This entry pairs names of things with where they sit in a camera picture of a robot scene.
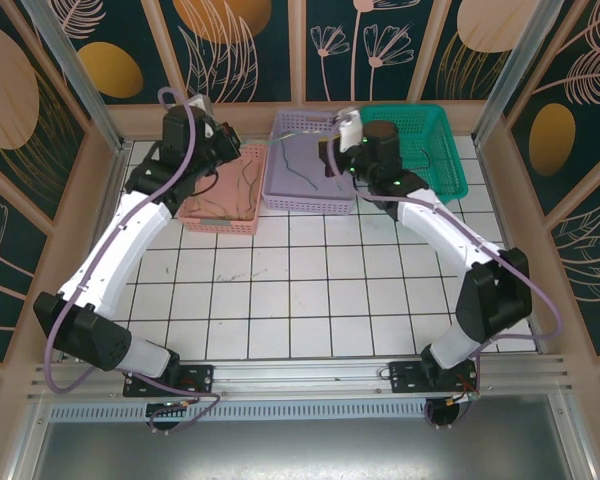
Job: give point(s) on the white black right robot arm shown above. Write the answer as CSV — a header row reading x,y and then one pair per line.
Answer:
x,y
445,225

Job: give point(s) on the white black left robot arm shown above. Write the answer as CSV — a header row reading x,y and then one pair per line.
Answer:
x,y
125,240

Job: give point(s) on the pink perforated plastic basket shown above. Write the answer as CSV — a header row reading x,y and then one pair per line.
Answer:
x,y
220,175

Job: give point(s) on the lilac perforated plastic basket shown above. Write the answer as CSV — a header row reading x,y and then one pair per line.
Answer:
x,y
300,205

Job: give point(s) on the teal mesh plastic basket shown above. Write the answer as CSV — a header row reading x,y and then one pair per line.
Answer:
x,y
445,150

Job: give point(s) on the grey basket label clip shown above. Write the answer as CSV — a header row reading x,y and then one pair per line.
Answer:
x,y
215,221

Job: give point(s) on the grey metal sheet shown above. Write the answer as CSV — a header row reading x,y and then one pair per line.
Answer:
x,y
300,450

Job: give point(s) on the aluminium frame post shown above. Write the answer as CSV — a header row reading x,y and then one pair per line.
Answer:
x,y
506,75
79,75

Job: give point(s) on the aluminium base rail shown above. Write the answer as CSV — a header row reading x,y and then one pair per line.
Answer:
x,y
300,372

